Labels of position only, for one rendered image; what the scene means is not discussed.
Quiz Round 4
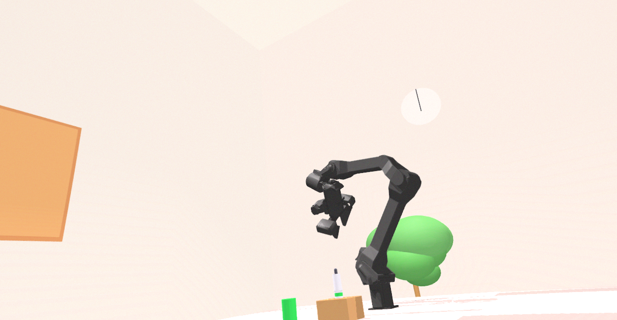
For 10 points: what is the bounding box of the white marker with green band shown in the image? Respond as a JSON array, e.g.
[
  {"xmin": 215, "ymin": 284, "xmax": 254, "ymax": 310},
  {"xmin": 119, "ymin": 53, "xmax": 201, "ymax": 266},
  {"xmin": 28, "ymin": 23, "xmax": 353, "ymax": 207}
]
[{"xmin": 332, "ymin": 268, "xmax": 343, "ymax": 298}]

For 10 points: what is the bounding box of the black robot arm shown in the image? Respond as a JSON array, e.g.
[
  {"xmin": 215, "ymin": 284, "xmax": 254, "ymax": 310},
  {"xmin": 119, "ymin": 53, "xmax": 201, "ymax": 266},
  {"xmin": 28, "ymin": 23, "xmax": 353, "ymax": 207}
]
[{"xmin": 306, "ymin": 155, "xmax": 421, "ymax": 310}]

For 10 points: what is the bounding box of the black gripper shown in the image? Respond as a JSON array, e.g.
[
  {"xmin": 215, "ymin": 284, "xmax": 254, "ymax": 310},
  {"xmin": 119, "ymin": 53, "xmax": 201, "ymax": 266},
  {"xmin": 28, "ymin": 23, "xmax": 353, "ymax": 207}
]
[{"xmin": 316, "ymin": 193, "xmax": 355, "ymax": 239}]

